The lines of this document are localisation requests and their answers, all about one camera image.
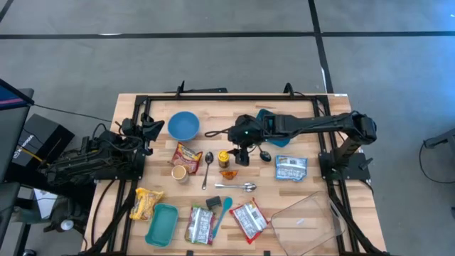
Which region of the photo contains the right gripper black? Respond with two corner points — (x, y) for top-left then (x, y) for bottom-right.
(227, 114), (277, 167)

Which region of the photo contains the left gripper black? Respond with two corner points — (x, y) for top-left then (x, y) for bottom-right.
(122, 113), (165, 150)

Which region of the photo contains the spice jar with yellow lid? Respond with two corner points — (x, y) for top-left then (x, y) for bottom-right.
(217, 149), (230, 169)

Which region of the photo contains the blue round bowl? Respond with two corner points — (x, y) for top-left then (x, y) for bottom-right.
(167, 110), (201, 142)

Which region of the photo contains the red and yellow ramen pack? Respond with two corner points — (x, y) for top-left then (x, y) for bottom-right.
(169, 142), (204, 175)

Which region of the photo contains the jar with tan lid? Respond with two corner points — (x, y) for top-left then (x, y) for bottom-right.
(171, 164), (190, 184)

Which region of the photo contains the dark green pepper tin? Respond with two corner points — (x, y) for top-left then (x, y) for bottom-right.
(205, 195), (223, 211)

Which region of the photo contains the red beef ramen pack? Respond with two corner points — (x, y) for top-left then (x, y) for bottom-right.
(228, 198), (269, 245)

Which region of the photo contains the clear plastic container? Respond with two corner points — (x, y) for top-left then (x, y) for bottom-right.
(270, 191), (346, 256)

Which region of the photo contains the silver metal spoon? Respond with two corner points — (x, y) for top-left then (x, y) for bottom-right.
(213, 182), (257, 193)
(201, 151), (215, 191)

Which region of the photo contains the blue condiment bin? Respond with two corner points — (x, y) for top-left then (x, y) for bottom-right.
(255, 108), (291, 149)

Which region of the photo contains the light blue ramen pack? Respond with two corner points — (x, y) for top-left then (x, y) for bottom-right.
(274, 154), (309, 183)

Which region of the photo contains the pink lime shrimp ramen pack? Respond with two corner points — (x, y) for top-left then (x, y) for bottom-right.
(184, 204), (216, 246)

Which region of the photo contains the teal rectangular dish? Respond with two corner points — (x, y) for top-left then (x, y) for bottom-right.
(144, 203), (180, 248)

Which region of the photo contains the black equipment box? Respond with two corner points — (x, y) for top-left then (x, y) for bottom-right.
(12, 113), (76, 168)

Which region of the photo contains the white paper sheet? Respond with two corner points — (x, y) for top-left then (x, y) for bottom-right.
(33, 187), (58, 220)

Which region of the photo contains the monitor with blue screen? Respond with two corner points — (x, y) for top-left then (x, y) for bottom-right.
(0, 78), (36, 184)

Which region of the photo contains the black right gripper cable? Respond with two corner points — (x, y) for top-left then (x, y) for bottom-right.
(204, 127), (235, 139)

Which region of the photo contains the black aluminium table frame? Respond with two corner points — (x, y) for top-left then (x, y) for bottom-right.
(81, 92), (392, 256)

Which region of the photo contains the black flat bracket bar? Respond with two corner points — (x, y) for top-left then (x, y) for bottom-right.
(164, 80), (229, 95)

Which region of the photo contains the thin black floor cable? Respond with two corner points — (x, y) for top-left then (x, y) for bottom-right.
(33, 103), (113, 124)

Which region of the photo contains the yellow cable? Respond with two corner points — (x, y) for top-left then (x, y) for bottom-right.
(20, 146), (49, 167)

